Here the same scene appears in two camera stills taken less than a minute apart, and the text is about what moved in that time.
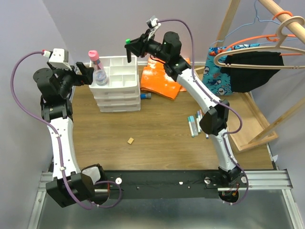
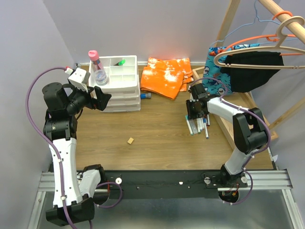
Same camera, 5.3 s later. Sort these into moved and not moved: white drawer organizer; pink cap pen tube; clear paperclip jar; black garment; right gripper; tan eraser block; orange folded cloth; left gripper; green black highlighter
Moved: right gripper; green black highlighter; left gripper
Not moved: white drawer organizer; black garment; orange folded cloth; tan eraser block; pink cap pen tube; clear paperclip jar
